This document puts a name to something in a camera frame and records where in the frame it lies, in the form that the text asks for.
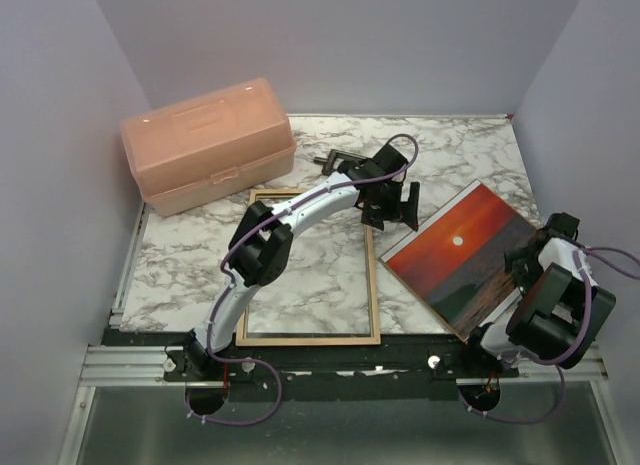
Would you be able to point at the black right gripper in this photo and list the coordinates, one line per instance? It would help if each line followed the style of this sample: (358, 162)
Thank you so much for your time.
(517, 261)

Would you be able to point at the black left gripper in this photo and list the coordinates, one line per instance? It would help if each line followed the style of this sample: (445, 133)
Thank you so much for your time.
(400, 211)

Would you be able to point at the red sunset photo board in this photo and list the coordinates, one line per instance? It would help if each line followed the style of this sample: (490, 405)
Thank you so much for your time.
(454, 263)

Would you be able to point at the light wooden picture frame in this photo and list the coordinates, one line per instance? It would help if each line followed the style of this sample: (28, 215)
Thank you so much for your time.
(310, 275)

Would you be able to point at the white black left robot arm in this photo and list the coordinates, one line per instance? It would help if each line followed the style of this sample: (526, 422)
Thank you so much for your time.
(259, 250)

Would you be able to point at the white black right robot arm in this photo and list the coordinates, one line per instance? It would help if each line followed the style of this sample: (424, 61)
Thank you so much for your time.
(560, 309)

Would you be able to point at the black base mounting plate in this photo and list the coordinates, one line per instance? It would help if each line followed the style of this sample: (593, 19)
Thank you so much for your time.
(401, 367)

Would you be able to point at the pink translucent plastic box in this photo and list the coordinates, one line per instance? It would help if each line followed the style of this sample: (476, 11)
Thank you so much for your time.
(206, 148)

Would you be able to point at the aluminium extrusion rail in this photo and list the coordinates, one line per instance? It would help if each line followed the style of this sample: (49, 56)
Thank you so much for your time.
(106, 366)

